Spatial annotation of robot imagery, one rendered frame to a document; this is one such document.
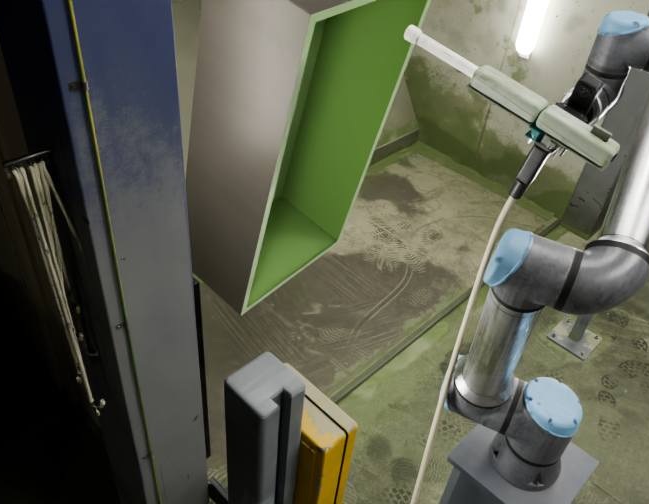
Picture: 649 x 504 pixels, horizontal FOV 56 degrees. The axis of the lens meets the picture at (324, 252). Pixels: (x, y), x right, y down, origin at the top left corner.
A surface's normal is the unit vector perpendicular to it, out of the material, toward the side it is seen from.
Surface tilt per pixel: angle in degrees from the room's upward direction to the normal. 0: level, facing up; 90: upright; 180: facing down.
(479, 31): 90
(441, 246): 0
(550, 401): 5
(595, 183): 90
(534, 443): 90
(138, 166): 90
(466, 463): 0
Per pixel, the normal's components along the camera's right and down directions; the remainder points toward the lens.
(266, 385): 0.08, -0.76
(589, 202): -0.70, 0.41
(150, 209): 0.71, 0.50
